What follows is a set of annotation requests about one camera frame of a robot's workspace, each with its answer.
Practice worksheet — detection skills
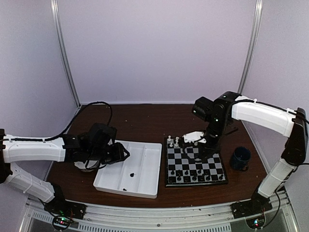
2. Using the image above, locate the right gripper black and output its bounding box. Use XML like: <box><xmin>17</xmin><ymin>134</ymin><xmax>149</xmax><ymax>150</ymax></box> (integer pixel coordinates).
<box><xmin>198</xmin><ymin>116</ymin><xmax>229</xmax><ymax>159</ymax></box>

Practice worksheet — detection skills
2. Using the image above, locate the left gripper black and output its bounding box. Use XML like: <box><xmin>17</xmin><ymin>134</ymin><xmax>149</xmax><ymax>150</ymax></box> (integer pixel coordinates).
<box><xmin>87</xmin><ymin>142</ymin><xmax>130</xmax><ymax>164</ymax></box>

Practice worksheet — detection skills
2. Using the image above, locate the white plastic tray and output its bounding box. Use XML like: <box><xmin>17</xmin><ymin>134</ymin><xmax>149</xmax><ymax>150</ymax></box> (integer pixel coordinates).
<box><xmin>93</xmin><ymin>140</ymin><xmax>162</xmax><ymax>199</ymax></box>

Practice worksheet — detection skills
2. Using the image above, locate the black and silver chessboard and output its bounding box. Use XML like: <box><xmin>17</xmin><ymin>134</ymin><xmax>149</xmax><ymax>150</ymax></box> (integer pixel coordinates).
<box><xmin>164</xmin><ymin>137</ymin><xmax>228</xmax><ymax>187</ymax></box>

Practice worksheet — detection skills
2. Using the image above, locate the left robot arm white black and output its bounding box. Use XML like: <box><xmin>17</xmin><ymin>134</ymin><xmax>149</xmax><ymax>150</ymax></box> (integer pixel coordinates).
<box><xmin>0</xmin><ymin>123</ymin><xmax>130</xmax><ymax>215</ymax></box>

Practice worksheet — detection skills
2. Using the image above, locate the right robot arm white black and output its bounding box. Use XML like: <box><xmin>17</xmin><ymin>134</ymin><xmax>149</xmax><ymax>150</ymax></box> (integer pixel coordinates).
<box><xmin>183</xmin><ymin>91</ymin><xmax>309</xmax><ymax>214</ymax></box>

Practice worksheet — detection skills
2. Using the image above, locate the white chess pieces row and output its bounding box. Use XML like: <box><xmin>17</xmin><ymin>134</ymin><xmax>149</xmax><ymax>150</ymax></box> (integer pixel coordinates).
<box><xmin>167</xmin><ymin>135</ymin><xmax>180</xmax><ymax>148</ymax></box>

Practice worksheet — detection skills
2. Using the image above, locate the dark blue mug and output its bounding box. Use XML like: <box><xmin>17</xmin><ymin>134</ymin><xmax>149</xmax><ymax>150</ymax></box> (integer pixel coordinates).
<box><xmin>229</xmin><ymin>146</ymin><xmax>251</xmax><ymax>172</ymax></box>

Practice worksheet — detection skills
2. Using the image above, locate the white scalloped bowl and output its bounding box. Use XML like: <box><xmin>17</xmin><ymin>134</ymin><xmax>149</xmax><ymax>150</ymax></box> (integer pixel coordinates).
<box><xmin>74</xmin><ymin>160</ymin><xmax>98</xmax><ymax>172</ymax></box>

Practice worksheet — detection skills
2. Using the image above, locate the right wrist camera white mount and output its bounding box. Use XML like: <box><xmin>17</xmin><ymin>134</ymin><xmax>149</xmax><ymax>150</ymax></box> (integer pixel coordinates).
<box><xmin>183</xmin><ymin>131</ymin><xmax>207</xmax><ymax>144</ymax></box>

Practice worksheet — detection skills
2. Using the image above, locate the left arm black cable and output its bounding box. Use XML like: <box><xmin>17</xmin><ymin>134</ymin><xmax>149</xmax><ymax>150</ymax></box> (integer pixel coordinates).
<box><xmin>41</xmin><ymin>101</ymin><xmax>113</xmax><ymax>142</ymax></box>

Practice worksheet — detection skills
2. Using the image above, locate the aluminium front rail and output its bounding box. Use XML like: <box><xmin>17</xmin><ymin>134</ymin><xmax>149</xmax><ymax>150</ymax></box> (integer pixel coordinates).
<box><xmin>17</xmin><ymin>190</ymin><xmax>300</xmax><ymax>232</ymax></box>

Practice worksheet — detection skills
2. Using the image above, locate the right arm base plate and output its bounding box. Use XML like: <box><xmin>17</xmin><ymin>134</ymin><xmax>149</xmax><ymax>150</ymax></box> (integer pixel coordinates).
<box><xmin>230</xmin><ymin>199</ymin><xmax>273</xmax><ymax>219</ymax></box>

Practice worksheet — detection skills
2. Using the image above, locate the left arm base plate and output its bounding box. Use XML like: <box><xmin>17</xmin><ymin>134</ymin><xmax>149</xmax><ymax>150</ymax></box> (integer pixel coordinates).
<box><xmin>43</xmin><ymin>199</ymin><xmax>86</xmax><ymax>219</ymax></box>

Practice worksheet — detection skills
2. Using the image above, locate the right aluminium frame post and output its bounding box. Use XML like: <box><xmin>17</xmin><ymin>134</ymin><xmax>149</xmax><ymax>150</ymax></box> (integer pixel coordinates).
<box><xmin>233</xmin><ymin>0</ymin><xmax>264</xmax><ymax>108</ymax></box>

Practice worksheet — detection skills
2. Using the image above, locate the aluminium frame post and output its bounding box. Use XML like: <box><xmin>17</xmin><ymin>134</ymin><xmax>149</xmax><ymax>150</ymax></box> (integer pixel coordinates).
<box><xmin>50</xmin><ymin>0</ymin><xmax>81</xmax><ymax>108</ymax></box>
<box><xmin>233</xmin><ymin>0</ymin><xmax>264</xmax><ymax>108</ymax></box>

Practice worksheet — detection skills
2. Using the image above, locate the left aluminium frame post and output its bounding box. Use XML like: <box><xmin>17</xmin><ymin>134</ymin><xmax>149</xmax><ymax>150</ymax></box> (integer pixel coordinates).
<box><xmin>50</xmin><ymin>0</ymin><xmax>81</xmax><ymax>108</ymax></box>

